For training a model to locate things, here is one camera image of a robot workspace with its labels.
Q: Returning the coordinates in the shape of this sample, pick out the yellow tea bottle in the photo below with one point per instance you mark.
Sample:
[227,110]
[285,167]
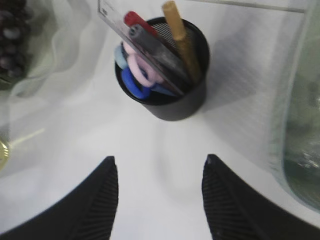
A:
[4,153]

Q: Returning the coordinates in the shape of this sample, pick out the purple plastic grape bunch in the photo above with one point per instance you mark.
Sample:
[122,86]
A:
[15,29]

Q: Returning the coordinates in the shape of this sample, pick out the gold glitter pen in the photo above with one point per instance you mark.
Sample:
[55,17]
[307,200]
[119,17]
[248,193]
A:
[182,41]

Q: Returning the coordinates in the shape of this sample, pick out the blue glitter pen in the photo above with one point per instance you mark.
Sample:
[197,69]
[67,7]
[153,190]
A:
[169,66]

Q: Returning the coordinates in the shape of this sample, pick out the green woven plastic basket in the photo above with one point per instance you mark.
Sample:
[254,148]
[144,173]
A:
[294,135]

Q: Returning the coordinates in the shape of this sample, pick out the blue scissors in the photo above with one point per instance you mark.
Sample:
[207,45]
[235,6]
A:
[130,83]

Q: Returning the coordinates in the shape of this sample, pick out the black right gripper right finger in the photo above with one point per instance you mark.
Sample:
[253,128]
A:
[235,211]

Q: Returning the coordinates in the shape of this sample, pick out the red glitter pen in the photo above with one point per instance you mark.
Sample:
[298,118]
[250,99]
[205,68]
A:
[132,18]

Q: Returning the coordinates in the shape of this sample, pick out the clear plastic ruler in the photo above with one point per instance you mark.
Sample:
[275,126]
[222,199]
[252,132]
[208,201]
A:
[114,19]

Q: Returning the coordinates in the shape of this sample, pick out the pink scissors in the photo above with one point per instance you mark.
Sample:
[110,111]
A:
[140,69]

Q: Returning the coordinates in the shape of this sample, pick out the black mesh pen holder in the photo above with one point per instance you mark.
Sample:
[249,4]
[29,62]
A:
[169,108]

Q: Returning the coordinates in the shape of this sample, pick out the green wavy glass plate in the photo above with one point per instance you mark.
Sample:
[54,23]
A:
[62,31]

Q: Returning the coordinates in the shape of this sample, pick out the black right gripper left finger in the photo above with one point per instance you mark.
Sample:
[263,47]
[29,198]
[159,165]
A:
[87,213]

